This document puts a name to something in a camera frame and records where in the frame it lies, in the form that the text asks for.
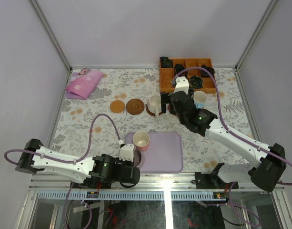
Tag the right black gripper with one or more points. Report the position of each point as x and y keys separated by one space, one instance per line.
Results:
x=165 y=99

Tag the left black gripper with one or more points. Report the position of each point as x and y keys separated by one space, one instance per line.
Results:
x=135 y=171

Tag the cream white mug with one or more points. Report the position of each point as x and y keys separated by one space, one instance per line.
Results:
x=154 y=104

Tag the purple mug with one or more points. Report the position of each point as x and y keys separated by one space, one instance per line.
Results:
x=137 y=157

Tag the light blue mug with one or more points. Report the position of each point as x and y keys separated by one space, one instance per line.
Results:
x=199 y=99

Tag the pink mug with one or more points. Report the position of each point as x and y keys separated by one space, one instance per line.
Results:
x=141 y=140

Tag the light wooden coaster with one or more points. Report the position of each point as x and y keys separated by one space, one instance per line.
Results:
x=117 y=106

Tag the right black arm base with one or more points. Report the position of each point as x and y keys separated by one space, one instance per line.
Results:
x=205 y=181

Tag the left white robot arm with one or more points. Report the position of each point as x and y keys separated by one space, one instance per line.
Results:
x=36 y=157

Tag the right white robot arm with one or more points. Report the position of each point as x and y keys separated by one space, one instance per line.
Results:
x=265 y=163

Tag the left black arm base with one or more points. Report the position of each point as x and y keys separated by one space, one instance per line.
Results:
x=92 y=185

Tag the dark brown right saucer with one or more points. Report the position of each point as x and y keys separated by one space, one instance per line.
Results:
x=171 y=109

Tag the dark brown saucer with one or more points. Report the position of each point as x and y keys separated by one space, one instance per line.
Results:
x=171 y=109
x=135 y=106
x=150 y=113

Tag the dark brown middle saucer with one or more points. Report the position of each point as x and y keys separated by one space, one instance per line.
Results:
x=150 y=113

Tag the dark brown left saucer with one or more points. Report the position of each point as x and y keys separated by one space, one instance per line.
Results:
x=135 y=106

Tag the black bundle far left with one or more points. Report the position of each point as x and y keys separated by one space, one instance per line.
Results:
x=166 y=62

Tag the orange compartment box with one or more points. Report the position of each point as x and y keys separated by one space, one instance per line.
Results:
x=193 y=76

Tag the black bundle right compartment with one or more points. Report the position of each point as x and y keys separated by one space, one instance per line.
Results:
x=209 y=69

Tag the lilac plastic tray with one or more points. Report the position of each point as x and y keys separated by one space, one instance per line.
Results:
x=164 y=154

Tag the pink folded cloth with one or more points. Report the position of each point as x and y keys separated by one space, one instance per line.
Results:
x=84 y=83

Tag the blue slotted cable duct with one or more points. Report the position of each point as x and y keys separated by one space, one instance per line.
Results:
x=129 y=195

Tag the aluminium front rail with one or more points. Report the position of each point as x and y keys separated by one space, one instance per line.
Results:
x=148 y=182

